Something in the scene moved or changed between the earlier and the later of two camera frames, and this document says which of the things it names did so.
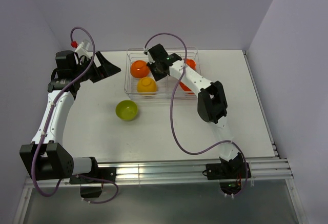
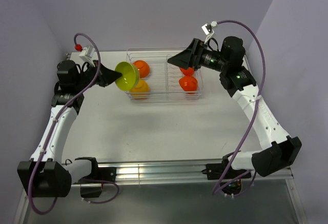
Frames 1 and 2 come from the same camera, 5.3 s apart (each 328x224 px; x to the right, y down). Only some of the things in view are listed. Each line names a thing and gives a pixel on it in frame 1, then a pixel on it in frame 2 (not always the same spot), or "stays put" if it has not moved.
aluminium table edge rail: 270,167 stays put
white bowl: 139,69 stays put
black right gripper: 157,77 to 190,57
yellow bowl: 146,86 to 141,91
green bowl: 126,109 to 130,76
